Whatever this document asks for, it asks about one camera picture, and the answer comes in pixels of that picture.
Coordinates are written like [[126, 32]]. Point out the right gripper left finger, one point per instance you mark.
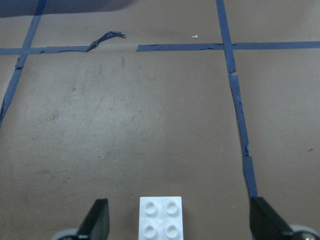
[[96, 225]]

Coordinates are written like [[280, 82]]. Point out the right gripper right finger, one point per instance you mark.
[[265, 223]]

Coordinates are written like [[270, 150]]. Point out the white block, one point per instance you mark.
[[160, 218]]

